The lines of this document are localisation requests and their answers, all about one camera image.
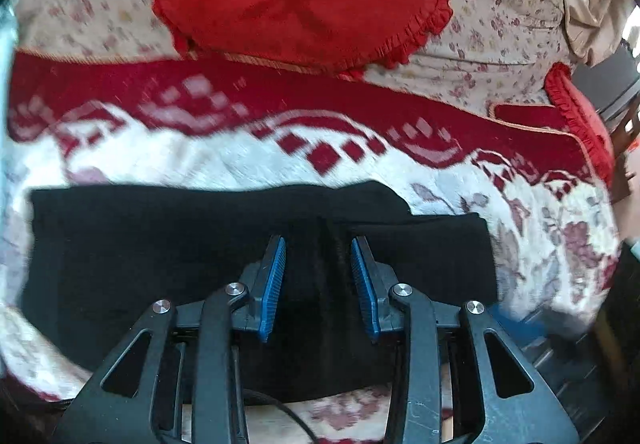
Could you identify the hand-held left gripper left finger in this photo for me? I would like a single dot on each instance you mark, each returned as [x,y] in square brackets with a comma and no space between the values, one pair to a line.
[272,289]

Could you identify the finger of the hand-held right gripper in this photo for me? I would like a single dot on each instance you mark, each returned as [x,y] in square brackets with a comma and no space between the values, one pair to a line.
[520,324]

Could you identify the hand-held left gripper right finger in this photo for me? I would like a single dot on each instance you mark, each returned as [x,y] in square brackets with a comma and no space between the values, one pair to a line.
[362,289]

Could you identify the black pants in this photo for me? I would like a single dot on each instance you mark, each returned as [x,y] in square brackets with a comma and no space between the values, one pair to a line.
[125,249]

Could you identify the red and white plush blanket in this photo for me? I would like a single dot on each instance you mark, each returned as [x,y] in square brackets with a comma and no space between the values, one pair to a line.
[200,149]

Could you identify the small red frilled pillow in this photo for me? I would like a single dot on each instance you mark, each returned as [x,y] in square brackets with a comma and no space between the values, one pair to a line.
[580,114]

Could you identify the beige cloth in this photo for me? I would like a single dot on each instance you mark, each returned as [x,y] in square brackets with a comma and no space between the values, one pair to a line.
[595,14]

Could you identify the white towel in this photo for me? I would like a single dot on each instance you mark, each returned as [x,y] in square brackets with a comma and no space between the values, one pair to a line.
[7,49]

